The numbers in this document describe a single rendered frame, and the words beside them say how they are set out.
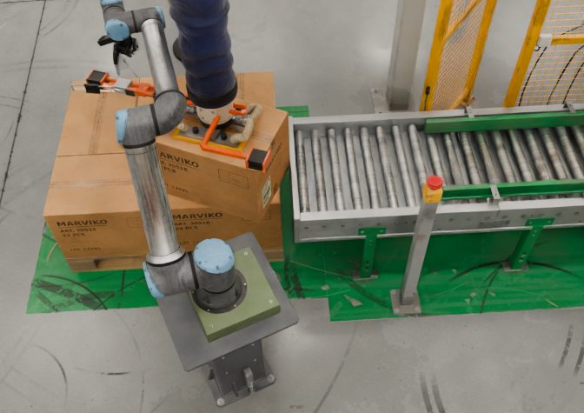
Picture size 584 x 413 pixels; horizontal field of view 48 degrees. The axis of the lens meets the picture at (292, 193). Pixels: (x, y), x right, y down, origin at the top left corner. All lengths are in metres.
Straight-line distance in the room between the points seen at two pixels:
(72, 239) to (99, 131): 0.62
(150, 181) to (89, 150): 1.37
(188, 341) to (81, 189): 1.18
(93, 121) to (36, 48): 1.64
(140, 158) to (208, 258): 0.46
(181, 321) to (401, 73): 2.29
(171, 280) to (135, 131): 0.58
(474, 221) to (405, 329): 0.69
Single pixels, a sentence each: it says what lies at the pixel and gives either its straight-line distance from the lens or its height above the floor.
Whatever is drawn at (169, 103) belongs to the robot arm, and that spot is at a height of 1.58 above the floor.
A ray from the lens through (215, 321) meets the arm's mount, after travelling 2.67.
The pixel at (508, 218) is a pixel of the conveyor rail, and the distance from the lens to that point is 3.44.
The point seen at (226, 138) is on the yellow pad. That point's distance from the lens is 3.02.
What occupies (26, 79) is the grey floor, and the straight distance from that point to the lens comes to 5.15.
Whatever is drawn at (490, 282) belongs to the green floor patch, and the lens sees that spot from 3.81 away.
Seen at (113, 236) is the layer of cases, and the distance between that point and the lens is 3.58.
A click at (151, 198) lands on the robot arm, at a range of 2.40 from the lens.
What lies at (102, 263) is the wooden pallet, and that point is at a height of 0.02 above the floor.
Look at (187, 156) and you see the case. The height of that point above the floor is 0.91.
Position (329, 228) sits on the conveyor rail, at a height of 0.51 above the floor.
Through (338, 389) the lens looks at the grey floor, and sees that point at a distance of 3.41.
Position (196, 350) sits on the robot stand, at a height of 0.75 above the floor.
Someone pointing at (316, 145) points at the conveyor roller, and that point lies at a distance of 3.54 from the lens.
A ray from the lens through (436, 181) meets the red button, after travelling 2.80.
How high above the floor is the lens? 3.17
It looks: 52 degrees down
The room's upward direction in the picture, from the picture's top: 2 degrees counter-clockwise
